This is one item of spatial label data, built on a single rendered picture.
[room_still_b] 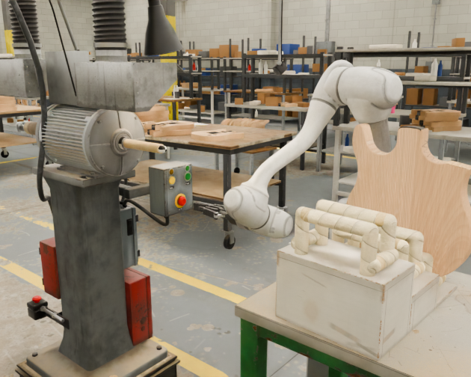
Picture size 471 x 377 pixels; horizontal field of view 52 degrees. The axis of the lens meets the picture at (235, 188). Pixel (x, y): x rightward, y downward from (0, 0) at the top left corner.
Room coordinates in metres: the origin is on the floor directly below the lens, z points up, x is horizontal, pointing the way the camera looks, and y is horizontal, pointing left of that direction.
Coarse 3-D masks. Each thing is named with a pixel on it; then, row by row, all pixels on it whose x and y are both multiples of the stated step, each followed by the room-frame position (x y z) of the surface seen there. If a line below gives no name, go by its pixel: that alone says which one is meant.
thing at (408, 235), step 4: (380, 228) 1.15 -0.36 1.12; (396, 228) 1.13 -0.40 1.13; (400, 228) 1.13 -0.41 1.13; (404, 228) 1.12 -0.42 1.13; (380, 232) 1.15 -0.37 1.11; (396, 232) 1.12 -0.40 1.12; (400, 232) 1.12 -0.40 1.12; (404, 232) 1.11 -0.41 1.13; (408, 232) 1.11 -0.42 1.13; (412, 232) 1.10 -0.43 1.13; (416, 232) 1.10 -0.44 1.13; (396, 236) 1.12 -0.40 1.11; (400, 236) 1.12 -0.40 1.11; (404, 236) 1.11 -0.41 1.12; (408, 236) 1.10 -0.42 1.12; (412, 236) 1.10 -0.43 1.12; (416, 236) 1.09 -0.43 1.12; (420, 236) 1.09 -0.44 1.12; (408, 240) 1.10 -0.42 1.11
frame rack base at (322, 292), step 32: (288, 256) 1.03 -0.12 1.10; (320, 256) 1.02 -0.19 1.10; (352, 256) 1.02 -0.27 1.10; (288, 288) 1.03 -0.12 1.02; (320, 288) 0.97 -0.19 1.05; (352, 288) 0.92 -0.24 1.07; (384, 288) 0.87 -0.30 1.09; (288, 320) 1.03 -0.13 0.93; (320, 320) 0.97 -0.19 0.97; (352, 320) 0.92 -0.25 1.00; (384, 320) 0.88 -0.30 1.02; (384, 352) 0.89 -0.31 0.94
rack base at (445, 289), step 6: (444, 282) 1.22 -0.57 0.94; (438, 288) 1.18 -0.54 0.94; (444, 288) 1.18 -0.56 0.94; (450, 288) 1.18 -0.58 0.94; (456, 288) 1.20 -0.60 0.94; (438, 294) 1.15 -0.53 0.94; (444, 294) 1.15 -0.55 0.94; (450, 294) 1.17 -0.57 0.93; (438, 300) 1.12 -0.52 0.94; (444, 300) 1.14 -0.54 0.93
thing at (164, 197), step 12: (156, 168) 1.89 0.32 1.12; (168, 168) 1.89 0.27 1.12; (180, 168) 1.93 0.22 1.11; (156, 180) 1.89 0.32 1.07; (168, 180) 1.87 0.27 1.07; (180, 180) 1.93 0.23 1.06; (156, 192) 1.90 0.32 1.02; (168, 192) 1.87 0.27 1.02; (180, 192) 1.93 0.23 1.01; (192, 192) 1.99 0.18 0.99; (156, 204) 1.90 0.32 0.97; (168, 204) 1.87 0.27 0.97; (192, 204) 1.98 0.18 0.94; (168, 216) 1.93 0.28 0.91
